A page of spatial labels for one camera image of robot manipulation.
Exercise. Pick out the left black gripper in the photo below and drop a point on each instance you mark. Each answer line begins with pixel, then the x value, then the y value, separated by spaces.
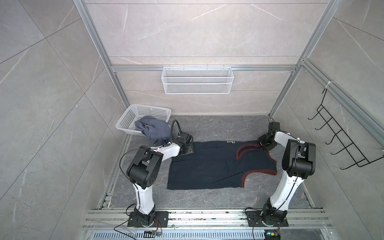
pixel 191 147

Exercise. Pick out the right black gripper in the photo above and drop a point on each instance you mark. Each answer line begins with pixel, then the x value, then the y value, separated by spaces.
pixel 261 139

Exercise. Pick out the grey-blue tank top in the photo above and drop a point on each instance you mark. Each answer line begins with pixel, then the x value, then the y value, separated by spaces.
pixel 156 130

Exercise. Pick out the navy red-trimmed tank top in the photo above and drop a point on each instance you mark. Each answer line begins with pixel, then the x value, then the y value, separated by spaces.
pixel 219 164

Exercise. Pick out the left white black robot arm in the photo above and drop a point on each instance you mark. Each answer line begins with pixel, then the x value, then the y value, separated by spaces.
pixel 143 171

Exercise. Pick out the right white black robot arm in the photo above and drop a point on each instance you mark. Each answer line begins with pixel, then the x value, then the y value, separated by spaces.
pixel 298 163

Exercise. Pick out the white wire mesh shelf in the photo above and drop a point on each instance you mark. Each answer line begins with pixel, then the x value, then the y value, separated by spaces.
pixel 194 80

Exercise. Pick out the black wire hook rack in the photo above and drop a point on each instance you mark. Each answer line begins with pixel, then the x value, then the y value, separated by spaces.
pixel 358 158

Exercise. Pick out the aluminium frame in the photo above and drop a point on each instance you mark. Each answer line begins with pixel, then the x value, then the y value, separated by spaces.
pixel 371 125

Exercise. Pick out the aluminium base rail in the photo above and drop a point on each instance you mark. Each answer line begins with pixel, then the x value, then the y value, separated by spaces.
pixel 219 224

